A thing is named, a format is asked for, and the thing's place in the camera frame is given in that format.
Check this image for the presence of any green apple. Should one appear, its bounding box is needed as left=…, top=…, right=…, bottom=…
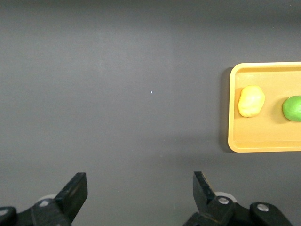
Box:
left=282, top=95, right=301, bottom=122

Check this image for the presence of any yellow rectangular tray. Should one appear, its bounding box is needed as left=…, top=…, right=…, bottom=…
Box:
left=227, top=61, right=301, bottom=153

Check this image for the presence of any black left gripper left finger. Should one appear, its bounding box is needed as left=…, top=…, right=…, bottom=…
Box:
left=30, top=172, right=88, bottom=226

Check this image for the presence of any yellow potato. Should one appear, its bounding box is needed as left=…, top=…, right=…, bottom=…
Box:
left=238, top=85, right=266, bottom=118

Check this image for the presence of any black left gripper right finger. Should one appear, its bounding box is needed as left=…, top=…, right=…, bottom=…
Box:
left=182, top=171, right=236, bottom=226

